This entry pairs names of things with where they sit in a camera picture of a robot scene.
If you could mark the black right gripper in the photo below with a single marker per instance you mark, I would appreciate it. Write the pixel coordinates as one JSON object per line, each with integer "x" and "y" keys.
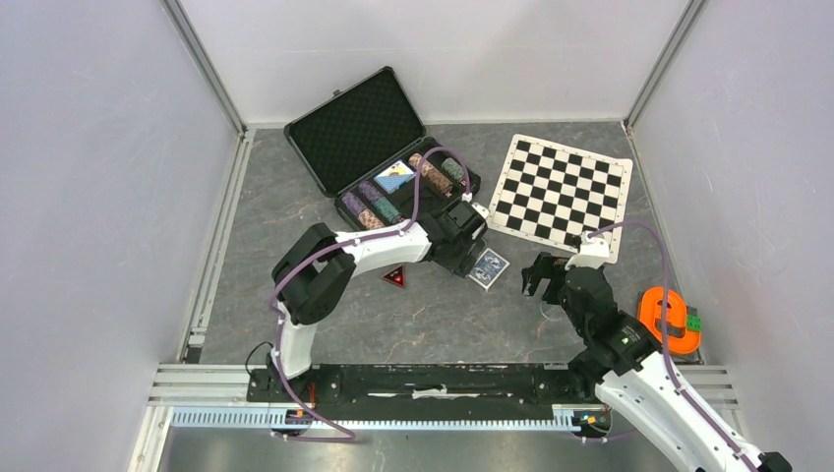
{"x": 546, "y": 266}

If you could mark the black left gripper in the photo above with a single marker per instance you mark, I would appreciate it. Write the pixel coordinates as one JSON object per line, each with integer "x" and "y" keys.
{"x": 463, "y": 264}

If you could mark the blue patterned card deck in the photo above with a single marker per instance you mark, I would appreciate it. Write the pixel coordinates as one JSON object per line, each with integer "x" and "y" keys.
{"x": 488, "y": 268}

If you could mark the purple chip stack front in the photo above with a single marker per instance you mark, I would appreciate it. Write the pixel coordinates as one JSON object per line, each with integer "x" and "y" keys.
{"x": 354, "y": 204}

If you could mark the purple chip stack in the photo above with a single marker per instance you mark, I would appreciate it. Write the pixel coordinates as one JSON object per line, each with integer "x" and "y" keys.
{"x": 354, "y": 204}
{"x": 370, "y": 192}

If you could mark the black poker set case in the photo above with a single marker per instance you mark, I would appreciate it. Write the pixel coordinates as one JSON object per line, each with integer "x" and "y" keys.
{"x": 362, "y": 130}

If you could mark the clear round disc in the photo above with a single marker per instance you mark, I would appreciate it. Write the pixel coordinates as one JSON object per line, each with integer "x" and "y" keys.
{"x": 548, "y": 312}

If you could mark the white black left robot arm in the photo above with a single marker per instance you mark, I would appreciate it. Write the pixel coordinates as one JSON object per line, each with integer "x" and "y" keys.
{"x": 310, "y": 280}

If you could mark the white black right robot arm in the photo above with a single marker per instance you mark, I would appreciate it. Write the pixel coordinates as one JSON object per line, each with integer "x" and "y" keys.
{"x": 623, "y": 366}

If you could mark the pink chip stack upper row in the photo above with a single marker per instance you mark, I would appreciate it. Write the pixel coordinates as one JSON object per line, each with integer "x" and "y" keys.
{"x": 428, "y": 171}

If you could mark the pink chip stack row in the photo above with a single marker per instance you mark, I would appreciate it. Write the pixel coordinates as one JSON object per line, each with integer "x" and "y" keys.
{"x": 428, "y": 171}
{"x": 369, "y": 220}

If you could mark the green chip stack upper row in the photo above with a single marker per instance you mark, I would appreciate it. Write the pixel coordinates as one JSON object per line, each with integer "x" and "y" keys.
{"x": 454, "y": 170}

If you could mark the green chip stack row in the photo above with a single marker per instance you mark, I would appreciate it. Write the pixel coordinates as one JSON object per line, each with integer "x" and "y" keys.
{"x": 454, "y": 170}
{"x": 387, "y": 210}

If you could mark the red black all-in triangle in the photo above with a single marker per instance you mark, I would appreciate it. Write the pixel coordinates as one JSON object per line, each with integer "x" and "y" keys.
{"x": 396, "y": 277}

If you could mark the green chip stack middle row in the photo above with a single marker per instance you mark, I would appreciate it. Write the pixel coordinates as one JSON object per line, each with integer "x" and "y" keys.
{"x": 387, "y": 210}

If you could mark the blue boxed card deck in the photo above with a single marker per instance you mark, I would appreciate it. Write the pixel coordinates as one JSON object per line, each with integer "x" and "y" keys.
{"x": 394, "y": 176}

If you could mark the pink chip stack lower row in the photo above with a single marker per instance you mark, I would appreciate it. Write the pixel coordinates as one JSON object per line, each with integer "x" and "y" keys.
{"x": 369, "y": 220}

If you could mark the black white chessboard mat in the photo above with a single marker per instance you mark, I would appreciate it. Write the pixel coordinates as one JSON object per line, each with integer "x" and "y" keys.
{"x": 550, "y": 194}

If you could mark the green toy brick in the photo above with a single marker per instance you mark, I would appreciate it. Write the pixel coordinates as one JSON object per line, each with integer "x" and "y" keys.
{"x": 693, "y": 323}

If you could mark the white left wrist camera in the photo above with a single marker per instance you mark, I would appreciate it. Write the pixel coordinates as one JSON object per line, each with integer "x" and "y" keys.
{"x": 482, "y": 211}

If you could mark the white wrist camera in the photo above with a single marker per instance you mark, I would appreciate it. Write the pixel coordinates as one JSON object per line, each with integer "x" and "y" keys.
{"x": 482, "y": 211}
{"x": 592, "y": 252}

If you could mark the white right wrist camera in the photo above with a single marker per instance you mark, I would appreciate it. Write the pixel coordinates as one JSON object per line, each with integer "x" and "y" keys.
{"x": 592, "y": 252}

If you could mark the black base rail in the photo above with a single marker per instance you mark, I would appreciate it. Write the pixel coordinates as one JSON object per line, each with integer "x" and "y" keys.
{"x": 445, "y": 392}

